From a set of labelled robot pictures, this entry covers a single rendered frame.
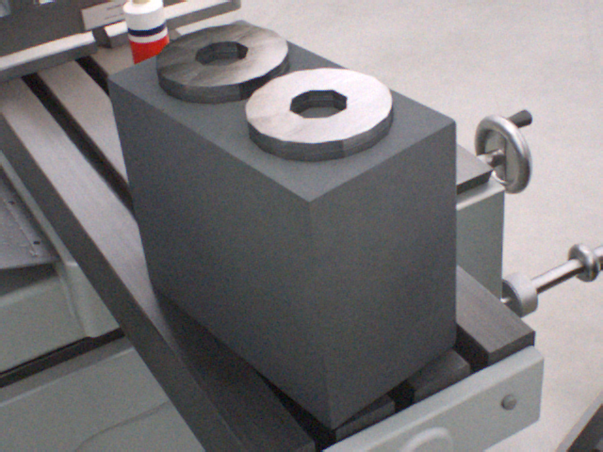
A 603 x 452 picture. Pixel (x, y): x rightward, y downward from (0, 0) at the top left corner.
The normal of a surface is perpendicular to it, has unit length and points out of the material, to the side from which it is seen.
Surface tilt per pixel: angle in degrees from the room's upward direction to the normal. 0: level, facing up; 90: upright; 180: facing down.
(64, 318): 90
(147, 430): 90
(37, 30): 90
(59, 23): 90
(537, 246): 0
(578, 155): 0
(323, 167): 0
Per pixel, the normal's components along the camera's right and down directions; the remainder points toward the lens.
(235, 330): -0.76, 0.44
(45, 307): 0.50, 0.48
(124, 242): -0.09, -0.80
